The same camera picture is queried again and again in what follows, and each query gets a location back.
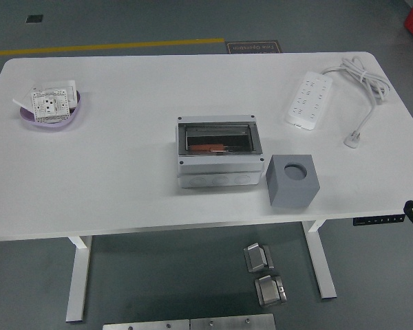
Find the orange cylinder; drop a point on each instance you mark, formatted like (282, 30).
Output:
(203, 148)

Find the metal block on floor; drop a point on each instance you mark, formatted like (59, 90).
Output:
(270, 291)
(258, 258)

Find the white flat cover plate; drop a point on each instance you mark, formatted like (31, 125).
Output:
(20, 101)

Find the white table leg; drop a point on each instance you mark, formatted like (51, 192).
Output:
(77, 275)
(321, 268)

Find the dark floor outlet cover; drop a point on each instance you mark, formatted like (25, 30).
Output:
(34, 19)

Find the purple oval bowl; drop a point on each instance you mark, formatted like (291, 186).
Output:
(55, 125)

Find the white socket module with terminals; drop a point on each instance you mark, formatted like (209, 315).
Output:
(50, 104)

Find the white power strip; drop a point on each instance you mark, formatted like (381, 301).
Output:
(308, 99)

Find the black table control panel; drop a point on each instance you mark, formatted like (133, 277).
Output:
(378, 220)

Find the transparent hinged box lid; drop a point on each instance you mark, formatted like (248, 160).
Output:
(220, 132)

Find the grey cube with round hole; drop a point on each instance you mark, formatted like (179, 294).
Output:
(282, 192)

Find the white square switch panel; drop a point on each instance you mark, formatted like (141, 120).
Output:
(60, 85)

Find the grey electrical junction box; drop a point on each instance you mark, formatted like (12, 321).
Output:
(220, 172)

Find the grey metal base plate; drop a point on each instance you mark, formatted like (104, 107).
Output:
(144, 326)
(232, 323)

